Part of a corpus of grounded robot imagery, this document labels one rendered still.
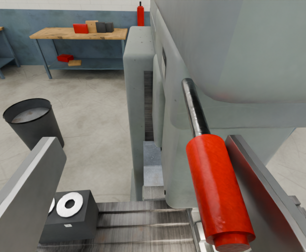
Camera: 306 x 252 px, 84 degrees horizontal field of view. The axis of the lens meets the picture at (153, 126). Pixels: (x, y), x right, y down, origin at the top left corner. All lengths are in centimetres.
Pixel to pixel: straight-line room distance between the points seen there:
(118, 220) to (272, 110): 78
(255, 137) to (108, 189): 187
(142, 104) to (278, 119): 61
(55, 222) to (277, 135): 70
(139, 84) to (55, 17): 427
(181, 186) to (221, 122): 21
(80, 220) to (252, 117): 64
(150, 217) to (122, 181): 124
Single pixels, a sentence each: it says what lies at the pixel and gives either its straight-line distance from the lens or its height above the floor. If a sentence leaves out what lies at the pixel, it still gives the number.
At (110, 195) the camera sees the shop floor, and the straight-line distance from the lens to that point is 203.
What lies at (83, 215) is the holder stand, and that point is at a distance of 73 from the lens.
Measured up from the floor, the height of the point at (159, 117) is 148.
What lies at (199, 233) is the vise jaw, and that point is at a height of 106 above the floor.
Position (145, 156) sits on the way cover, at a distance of 96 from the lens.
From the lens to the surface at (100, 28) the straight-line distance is 413.
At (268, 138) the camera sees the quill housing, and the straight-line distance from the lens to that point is 34.
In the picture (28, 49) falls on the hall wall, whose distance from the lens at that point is 543.
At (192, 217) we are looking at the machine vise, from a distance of 84.
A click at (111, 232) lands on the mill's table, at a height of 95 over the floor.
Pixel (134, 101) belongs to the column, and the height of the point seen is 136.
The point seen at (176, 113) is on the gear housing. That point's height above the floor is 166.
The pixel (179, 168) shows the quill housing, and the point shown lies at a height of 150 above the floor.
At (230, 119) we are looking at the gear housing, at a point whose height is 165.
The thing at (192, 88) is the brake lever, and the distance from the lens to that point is 16.
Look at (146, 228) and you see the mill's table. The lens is 89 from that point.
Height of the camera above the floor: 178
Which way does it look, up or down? 41 degrees down
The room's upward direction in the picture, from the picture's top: 2 degrees clockwise
